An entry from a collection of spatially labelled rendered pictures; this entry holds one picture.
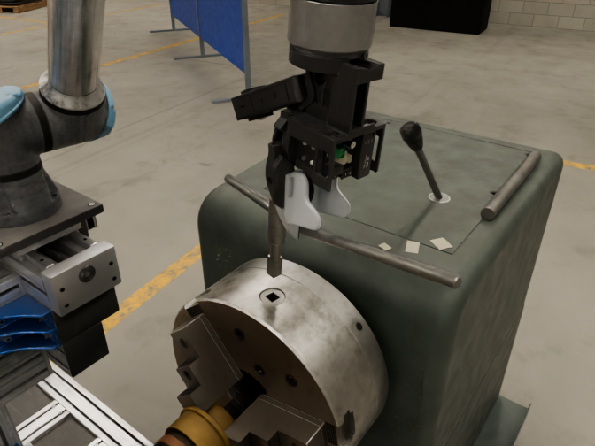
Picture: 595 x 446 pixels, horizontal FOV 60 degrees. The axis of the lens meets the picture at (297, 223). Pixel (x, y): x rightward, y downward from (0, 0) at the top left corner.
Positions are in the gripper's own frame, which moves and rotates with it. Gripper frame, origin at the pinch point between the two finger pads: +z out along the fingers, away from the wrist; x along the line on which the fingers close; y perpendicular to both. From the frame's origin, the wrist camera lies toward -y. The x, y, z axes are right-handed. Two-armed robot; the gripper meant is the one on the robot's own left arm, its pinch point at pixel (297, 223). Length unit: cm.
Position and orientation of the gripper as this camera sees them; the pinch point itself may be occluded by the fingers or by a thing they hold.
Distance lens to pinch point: 58.7
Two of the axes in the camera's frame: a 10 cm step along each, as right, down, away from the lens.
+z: -0.7, 8.3, 5.5
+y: 6.7, 4.5, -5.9
